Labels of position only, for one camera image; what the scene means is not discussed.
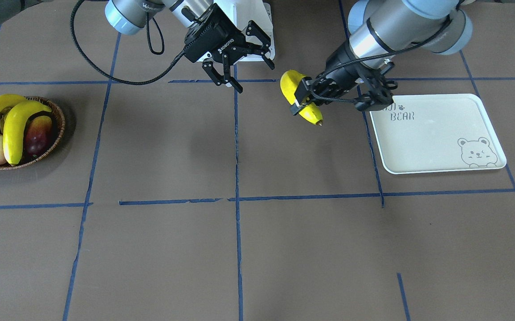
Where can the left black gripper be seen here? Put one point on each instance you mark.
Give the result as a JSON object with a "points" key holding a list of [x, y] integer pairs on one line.
{"points": [[341, 56]]}

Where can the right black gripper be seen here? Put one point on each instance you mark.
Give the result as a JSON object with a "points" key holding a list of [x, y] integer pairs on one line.
{"points": [[222, 48]]}

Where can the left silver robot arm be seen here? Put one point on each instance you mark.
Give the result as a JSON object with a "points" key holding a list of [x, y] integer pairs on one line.
{"points": [[379, 30]]}

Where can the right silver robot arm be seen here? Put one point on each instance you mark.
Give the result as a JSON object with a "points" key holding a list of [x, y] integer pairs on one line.
{"points": [[130, 17]]}

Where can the brown wicker basket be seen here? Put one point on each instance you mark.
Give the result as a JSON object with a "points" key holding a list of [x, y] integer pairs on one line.
{"points": [[58, 130]]}

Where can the white bear tray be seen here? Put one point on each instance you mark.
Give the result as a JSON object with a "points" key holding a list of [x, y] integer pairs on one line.
{"points": [[435, 133]]}

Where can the red yellow mango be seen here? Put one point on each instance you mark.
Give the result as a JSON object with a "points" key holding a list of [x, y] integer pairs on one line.
{"points": [[38, 136]]}

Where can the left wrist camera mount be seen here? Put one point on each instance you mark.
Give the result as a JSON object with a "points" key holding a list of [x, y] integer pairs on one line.
{"points": [[379, 95]]}

